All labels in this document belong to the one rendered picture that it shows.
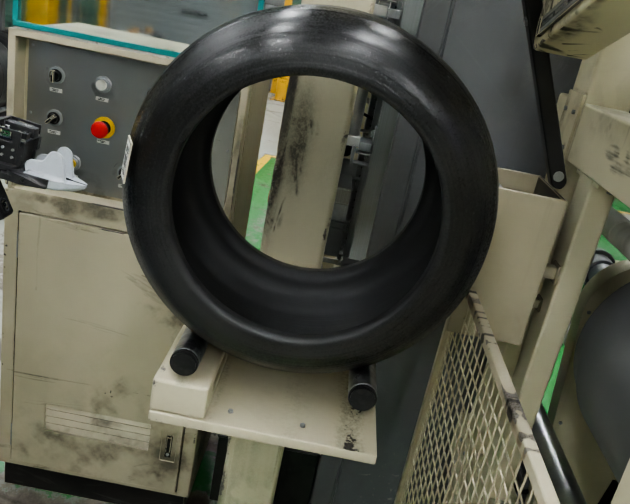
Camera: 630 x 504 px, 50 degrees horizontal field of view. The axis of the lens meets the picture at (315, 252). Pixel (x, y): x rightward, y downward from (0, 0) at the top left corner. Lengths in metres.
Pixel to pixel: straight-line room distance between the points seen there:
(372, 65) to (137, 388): 1.23
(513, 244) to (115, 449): 1.24
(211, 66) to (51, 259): 0.98
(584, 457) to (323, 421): 0.90
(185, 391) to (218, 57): 0.51
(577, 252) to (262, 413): 0.65
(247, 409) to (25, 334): 0.90
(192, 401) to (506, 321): 0.62
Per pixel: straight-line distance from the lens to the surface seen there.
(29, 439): 2.10
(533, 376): 1.45
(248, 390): 1.20
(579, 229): 1.34
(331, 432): 1.15
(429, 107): 0.92
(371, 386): 1.06
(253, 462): 1.62
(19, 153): 1.14
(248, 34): 0.93
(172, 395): 1.10
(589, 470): 1.92
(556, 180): 1.29
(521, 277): 1.33
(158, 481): 2.04
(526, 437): 0.91
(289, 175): 1.31
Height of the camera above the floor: 1.46
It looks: 20 degrees down
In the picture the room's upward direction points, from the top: 11 degrees clockwise
